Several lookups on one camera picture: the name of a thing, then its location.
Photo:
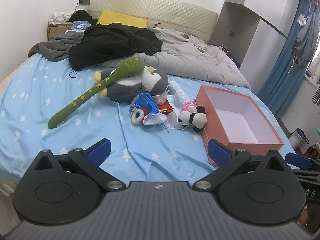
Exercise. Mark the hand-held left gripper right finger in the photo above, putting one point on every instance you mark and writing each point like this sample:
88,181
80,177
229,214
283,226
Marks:
217,152

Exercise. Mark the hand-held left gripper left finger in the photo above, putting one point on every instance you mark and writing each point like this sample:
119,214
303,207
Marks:
100,152

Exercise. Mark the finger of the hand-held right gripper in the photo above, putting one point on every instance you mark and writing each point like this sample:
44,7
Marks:
298,160

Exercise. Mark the pink cardboard box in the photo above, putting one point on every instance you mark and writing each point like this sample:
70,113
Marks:
240,150

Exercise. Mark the panda plush toy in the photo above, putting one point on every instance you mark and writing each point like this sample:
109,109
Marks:
187,120

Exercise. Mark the red foil packet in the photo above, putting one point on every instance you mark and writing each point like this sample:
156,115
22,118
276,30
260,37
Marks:
166,108

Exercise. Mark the blue plastic tissue pack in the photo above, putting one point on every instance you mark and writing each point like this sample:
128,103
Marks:
147,103

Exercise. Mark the white trash bin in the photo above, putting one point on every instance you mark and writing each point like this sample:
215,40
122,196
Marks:
297,137

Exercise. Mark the white plastic bottle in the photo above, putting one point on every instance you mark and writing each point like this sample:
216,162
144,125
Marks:
178,92

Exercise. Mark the green plush stick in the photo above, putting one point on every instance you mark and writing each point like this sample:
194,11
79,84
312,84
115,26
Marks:
115,76

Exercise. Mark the blue curtain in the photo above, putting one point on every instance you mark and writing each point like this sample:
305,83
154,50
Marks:
280,80

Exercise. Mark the blue star print bedsheet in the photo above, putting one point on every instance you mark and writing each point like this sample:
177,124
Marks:
37,92

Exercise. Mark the grey penguin plush toy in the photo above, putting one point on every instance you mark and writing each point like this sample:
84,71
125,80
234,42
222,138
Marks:
152,80

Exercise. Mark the light grey duvet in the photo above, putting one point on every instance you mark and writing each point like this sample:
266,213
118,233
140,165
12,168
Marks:
195,60

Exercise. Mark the row of small bottles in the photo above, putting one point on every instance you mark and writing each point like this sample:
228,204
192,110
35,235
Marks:
222,47

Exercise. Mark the black clothing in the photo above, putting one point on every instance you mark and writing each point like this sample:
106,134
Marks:
105,45

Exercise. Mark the dark grey blanket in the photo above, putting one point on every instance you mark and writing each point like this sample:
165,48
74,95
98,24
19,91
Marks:
52,47

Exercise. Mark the hanging grey blue shirt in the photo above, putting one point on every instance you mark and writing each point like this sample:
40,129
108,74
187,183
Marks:
305,42

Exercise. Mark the blue printed packet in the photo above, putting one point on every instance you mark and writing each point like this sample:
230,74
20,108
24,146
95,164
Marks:
80,25

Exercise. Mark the brown cardboard box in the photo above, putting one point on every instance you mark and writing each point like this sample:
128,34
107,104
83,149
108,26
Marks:
56,31

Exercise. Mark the grey wardrobe shelf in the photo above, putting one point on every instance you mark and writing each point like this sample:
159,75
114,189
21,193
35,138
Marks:
232,22

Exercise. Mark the yellow pillow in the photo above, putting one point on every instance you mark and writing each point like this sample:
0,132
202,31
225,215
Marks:
120,18

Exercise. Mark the black bag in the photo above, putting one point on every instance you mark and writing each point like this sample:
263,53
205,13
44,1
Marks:
81,15

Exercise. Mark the white crumpled clothes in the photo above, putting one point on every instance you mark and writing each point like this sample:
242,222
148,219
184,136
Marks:
58,17

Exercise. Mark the beige quilted headboard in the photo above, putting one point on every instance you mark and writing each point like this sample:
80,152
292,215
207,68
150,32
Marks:
162,12

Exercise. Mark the black wall socket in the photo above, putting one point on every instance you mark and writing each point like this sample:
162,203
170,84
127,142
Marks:
84,2

